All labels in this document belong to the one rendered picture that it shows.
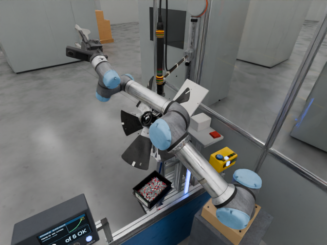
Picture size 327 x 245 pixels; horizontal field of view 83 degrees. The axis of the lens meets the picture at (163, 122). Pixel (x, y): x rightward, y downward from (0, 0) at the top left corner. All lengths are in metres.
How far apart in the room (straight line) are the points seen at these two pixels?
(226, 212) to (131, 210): 1.59
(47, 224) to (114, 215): 1.43
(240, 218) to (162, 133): 0.42
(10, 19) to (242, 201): 6.26
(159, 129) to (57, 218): 0.52
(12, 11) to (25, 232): 5.87
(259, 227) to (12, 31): 6.35
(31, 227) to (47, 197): 1.75
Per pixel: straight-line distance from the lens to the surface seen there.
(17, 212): 2.71
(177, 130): 0.74
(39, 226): 0.91
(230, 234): 1.06
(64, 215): 0.89
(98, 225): 1.05
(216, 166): 1.32
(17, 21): 6.44
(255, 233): 1.16
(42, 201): 2.66
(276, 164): 1.67
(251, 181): 0.91
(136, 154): 1.38
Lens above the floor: 1.97
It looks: 35 degrees down
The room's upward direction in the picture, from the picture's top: 1 degrees clockwise
